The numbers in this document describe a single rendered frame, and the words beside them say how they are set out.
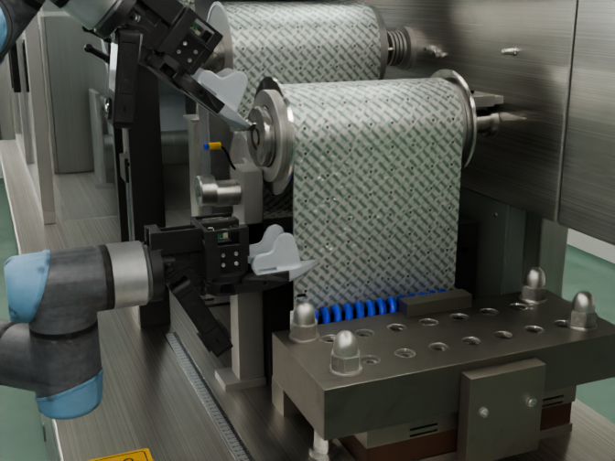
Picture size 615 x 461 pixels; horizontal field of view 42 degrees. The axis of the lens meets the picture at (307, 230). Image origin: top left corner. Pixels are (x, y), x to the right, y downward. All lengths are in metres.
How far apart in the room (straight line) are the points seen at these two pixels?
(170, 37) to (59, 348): 0.37
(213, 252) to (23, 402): 2.26
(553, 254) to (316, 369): 0.62
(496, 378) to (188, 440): 0.38
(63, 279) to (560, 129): 0.62
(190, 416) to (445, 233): 0.41
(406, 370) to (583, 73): 0.41
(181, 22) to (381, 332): 0.43
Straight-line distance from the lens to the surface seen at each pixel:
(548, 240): 1.37
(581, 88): 1.02
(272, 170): 1.00
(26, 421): 3.01
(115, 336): 1.32
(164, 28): 0.97
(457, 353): 0.94
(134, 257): 0.91
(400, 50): 1.33
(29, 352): 0.96
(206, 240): 0.92
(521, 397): 0.96
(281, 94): 0.97
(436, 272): 1.10
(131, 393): 1.14
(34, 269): 0.90
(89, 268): 0.90
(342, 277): 1.03
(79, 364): 0.94
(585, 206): 1.02
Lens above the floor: 1.42
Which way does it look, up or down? 17 degrees down
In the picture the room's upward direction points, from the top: straight up
